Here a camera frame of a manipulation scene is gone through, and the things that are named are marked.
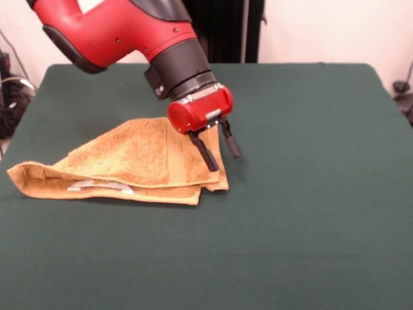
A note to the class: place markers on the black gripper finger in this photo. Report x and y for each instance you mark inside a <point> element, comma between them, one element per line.
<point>205,151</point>
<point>231,142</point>

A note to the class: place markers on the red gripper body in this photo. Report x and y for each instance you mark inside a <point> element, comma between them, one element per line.
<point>200,113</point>

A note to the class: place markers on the orange terry towel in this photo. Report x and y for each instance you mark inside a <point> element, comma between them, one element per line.
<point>129,155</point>

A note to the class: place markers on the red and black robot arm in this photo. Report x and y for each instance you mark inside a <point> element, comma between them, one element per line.
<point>113,29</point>

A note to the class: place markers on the dark green table cloth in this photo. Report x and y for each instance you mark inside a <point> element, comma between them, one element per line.
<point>258,242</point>

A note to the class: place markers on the dark round stand base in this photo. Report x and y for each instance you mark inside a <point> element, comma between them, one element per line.
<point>400,86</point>

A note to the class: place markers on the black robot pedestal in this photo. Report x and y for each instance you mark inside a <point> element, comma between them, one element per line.
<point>232,32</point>

